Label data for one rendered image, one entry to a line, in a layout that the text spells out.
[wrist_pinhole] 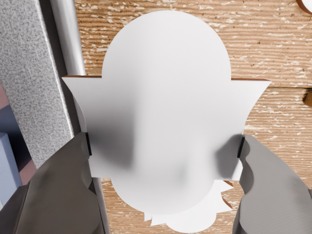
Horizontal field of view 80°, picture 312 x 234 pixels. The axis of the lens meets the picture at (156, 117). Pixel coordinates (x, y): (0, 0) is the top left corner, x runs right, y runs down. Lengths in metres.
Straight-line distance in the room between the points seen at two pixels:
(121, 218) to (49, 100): 0.25
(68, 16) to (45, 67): 0.07
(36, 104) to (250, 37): 0.29
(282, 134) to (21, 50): 0.37
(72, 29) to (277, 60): 0.24
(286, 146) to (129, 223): 0.30
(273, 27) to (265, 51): 0.02
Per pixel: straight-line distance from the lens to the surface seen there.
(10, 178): 0.53
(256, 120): 0.29
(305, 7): 0.26
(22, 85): 0.32
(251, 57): 0.25
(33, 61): 0.30
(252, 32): 0.25
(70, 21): 0.26
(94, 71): 0.23
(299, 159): 0.36
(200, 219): 0.32
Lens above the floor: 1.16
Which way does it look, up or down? 63 degrees down
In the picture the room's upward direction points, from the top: 178 degrees counter-clockwise
